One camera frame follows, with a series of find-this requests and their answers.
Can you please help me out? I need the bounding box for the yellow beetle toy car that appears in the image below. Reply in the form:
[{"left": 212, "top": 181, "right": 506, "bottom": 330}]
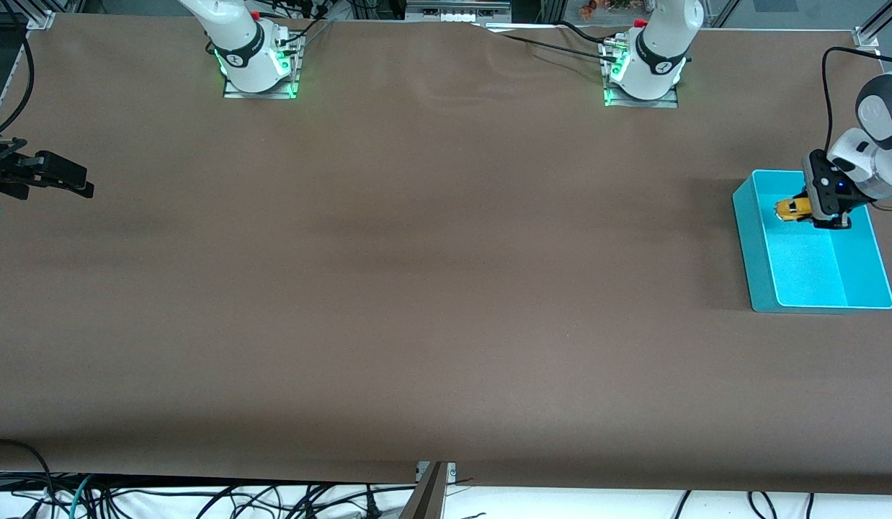
[{"left": 775, "top": 196, "right": 815, "bottom": 223}]

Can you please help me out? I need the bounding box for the turquoise plastic bin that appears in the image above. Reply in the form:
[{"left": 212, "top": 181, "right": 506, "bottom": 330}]
[{"left": 732, "top": 169, "right": 892, "bottom": 314}]

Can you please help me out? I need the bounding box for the brown table cover sheet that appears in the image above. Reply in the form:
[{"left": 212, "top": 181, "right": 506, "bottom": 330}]
[{"left": 0, "top": 13, "right": 892, "bottom": 495}]

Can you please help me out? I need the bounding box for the white power strip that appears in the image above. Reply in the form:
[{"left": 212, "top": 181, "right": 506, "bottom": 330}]
[{"left": 406, "top": 0, "right": 512, "bottom": 24}]

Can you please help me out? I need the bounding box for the aluminium frame profile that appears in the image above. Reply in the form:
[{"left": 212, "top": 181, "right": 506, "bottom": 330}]
[
  {"left": 6, "top": 0, "right": 58, "bottom": 31},
  {"left": 853, "top": 0, "right": 892, "bottom": 51},
  {"left": 0, "top": 43, "right": 25, "bottom": 134}
]

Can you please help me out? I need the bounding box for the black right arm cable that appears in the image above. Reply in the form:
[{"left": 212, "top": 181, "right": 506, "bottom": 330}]
[{"left": 0, "top": 0, "right": 37, "bottom": 135}]

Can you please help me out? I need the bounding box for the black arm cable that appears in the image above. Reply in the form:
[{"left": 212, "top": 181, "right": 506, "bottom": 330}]
[
  {"left": 0, "top": 0, "right": 37, "bottom": 135},
  {"left": 820, "top": 46, "right": 884, "bottom": 156}
]

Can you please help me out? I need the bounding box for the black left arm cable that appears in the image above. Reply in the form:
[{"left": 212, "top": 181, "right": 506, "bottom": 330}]
[{"left": 820, "top": 46, "right": 884, "bottom": 156}]

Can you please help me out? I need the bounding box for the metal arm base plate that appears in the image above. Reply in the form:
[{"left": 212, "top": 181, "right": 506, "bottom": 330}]
[
  {"left": 603, "top": 40, "right": 679, "bottom": 109},
  {"left": 223, "top": 32, "right": 300, "bottom": 99}
]

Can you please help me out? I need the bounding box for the black looped floor cable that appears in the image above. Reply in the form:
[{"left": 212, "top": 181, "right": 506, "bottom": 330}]
[{"left": 0, "top": 438, "right": 58, "bottom": 519}]

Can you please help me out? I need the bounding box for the thick black cable on cover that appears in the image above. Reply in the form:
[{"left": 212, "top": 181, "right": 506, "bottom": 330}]
[{"left": 556, "top": 20, "right": 609, "bottom": 45}]

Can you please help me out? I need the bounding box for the thin black cable on cover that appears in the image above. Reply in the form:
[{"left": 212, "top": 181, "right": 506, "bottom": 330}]
[{"left": 475, "top": 25, "right": 620, "bottom": 66}]

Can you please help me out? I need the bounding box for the teal floor cable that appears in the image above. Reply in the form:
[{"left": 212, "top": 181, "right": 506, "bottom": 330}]
[{"left": 68, "top": 474, "right": 95, "bottom": 519}]

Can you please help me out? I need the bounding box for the metal corner bracket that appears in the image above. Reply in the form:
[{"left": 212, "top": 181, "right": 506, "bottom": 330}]
[{"left": 416, "top": 461, "right": 458, "bottom": 485}]

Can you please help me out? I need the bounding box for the grey frame post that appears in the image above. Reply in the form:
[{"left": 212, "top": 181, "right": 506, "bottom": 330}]
[{"left": 399, "top": 461, "right": 450, "bottom": 519}]

